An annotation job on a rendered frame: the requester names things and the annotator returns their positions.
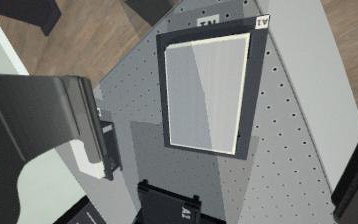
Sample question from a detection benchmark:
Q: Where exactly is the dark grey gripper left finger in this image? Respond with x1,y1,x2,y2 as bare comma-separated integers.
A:
0,74,108,224

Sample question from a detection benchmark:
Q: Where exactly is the dark grey rectangular frame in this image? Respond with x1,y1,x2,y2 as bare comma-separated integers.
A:
156,14,270,160

